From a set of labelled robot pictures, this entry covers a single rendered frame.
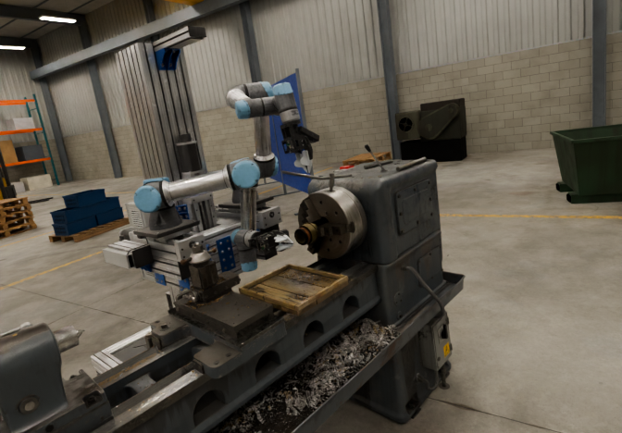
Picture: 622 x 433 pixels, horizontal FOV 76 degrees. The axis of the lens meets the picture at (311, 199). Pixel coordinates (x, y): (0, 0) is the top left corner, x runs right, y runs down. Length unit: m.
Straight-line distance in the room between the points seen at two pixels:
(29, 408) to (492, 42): 11.36
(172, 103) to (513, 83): 10.03
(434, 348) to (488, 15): 10.22
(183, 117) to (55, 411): 1.47
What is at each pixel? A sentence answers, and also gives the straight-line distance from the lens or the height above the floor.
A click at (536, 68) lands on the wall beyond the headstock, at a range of 11.47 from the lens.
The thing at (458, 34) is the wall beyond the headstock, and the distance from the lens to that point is 11.87.
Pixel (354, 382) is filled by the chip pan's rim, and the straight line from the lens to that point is 1.68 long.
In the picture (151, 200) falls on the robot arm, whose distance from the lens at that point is 1.80.
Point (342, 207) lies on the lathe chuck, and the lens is 1.71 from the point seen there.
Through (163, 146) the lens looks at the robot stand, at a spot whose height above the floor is 1.53.
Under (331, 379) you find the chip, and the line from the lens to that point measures 1.69.
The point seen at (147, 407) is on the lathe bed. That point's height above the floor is 0.87.
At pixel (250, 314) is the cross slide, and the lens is 1.37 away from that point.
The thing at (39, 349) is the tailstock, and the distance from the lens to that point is 1.24.
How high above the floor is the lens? 1.56
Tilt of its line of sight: 12 degrees down
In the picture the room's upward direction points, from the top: 8 degrees counter-clockwise
